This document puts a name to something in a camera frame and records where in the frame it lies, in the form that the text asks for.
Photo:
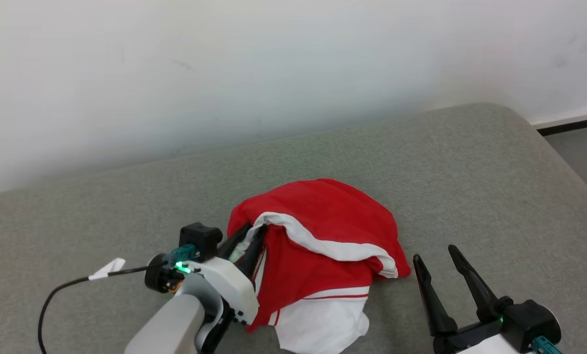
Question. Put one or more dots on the grey fabric sofa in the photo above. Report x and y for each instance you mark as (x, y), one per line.
(126, 206)

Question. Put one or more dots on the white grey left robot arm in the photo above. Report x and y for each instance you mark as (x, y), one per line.
(170, 324)

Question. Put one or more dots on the red Bulls 23 jersey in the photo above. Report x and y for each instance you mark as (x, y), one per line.
(318, 324)

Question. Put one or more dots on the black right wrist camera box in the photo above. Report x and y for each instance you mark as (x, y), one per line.
(532, 319)

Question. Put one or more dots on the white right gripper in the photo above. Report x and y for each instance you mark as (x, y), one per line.
(475, 341)

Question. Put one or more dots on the red shorts white hem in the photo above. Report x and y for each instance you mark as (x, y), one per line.
(323, 206)

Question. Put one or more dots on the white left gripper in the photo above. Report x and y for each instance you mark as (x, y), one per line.
(224, 282)

